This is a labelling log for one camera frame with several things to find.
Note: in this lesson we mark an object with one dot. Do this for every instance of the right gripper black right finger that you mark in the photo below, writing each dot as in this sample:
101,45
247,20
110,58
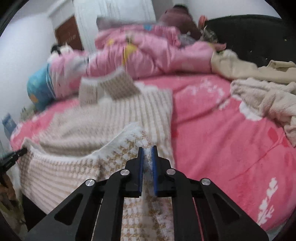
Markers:
201,210

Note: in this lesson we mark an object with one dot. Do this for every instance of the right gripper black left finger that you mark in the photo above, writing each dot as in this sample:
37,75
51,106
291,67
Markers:
94,210

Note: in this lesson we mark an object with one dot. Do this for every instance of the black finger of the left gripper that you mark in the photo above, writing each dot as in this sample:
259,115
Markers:
10,160

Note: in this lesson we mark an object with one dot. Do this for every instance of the beige white houndstooth sweater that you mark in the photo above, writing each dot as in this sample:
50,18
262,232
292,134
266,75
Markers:
94,140

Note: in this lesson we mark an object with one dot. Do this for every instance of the pink floral bed blanket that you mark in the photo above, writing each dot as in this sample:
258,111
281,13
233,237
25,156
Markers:
249,158

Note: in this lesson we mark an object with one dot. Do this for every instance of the blue patterned pillow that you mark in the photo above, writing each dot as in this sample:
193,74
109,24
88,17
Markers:
40,88

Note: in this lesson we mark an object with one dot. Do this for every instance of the white black plush toy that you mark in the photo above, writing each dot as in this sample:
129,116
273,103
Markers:
57,50

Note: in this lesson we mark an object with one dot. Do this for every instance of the fluffy cream towel garment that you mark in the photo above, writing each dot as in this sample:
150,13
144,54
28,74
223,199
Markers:
268,99

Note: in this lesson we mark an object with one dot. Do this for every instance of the cream beige garment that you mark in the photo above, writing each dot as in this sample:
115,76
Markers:
228,65

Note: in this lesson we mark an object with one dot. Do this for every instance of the pink cartoon quilt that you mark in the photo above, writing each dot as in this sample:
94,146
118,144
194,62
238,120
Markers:
142,50

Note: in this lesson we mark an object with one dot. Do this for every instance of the black bed headboard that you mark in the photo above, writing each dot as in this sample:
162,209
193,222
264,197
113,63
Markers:
255,38

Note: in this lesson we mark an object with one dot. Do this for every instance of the maroon padded jacket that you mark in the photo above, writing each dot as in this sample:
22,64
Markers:
179,16

